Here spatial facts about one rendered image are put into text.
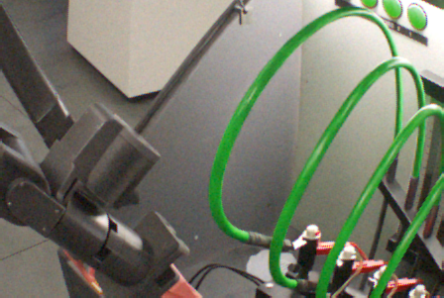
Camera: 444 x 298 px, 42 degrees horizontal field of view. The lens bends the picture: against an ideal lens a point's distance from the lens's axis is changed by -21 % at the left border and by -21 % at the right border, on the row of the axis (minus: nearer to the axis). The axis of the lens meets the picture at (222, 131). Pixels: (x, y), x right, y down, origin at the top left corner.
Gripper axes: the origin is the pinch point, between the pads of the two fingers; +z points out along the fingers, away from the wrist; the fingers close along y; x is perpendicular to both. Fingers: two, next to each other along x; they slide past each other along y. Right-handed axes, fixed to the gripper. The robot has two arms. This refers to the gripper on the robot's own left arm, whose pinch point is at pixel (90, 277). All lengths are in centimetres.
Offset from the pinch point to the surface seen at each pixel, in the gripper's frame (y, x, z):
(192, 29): 222, -194, 55
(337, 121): -31.0, -17.0, -35.0
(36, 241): 142, -41, 96
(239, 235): -22.9, -10.9, -18.8
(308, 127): 6, -53, -9
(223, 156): -22.9, -8.1, -30.3
